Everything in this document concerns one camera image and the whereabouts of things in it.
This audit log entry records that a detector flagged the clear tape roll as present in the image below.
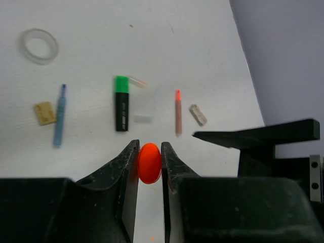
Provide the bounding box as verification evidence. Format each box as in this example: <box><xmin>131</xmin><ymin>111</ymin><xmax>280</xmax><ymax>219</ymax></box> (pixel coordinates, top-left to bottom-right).
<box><xmin>18</xmin><ymin>28</ymin><xmax>60</xmax><ymax>65</ymax></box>

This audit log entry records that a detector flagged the orange cap black highlighter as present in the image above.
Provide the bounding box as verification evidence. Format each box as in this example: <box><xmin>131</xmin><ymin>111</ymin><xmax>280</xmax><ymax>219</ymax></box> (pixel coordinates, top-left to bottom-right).
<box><xmin>138</xmin><ymin>143</ymin><xmax>162</xmax><ymax>184</ymax></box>

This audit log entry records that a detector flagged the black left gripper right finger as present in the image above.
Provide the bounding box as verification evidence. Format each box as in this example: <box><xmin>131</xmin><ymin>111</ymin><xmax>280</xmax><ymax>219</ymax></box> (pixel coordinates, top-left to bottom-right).
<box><xmin>161</xmin><ymin>142</ymin><xmax>323</xmax><ymax>242</ymax></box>

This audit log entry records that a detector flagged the light blue pen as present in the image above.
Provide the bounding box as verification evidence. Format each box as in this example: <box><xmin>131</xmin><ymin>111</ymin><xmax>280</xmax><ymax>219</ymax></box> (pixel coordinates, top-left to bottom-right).
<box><xmin>53</xmin><ymin>84</ymin><xmax>66</xmax><ymax>148</ymax></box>

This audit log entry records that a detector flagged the green cap black highlighter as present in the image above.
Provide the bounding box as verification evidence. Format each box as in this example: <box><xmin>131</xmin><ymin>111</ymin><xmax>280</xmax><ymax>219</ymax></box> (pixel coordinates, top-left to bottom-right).
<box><xmin>114</xmin><ymin>76</ymin><xmax>129</xmax><ymax>132</ymax></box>

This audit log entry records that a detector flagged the tan eraser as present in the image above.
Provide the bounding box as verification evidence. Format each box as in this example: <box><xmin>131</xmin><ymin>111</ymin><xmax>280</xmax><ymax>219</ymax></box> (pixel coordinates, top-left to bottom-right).
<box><xmin>34</xmin><ymin>102</ymin><xmax>56</xmax><ymax>126</ymax></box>

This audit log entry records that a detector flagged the clear peach pen cap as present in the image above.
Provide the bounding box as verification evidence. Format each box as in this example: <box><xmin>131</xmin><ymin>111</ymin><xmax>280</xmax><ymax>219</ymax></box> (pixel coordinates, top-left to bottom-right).
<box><xmin>128</xmin><ymin>75</ymin><xmax>147</xmax><ymax>89</ymax></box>

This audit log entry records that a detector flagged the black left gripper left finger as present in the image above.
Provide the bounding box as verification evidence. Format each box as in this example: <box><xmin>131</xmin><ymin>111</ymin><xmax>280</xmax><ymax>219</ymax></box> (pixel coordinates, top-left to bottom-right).
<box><xmin>1</xmin><ymin>140</ymin><xmax>140</xmax><ymax>242</ymax></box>

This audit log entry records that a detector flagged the orange tip pink pen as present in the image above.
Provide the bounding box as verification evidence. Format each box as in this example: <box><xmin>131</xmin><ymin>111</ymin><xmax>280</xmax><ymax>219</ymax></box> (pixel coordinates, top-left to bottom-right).
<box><xmin>175</xmin><ymin>90</ymin><xmax>182</xmax><ymax>137</ymax></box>

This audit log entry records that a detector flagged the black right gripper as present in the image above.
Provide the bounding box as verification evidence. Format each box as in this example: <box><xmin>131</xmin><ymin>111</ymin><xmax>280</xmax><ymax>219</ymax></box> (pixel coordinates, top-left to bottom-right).
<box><xmin>192</xmin><ymin>119</ymin><xmax>323</xmax><ymax>203</ymax></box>

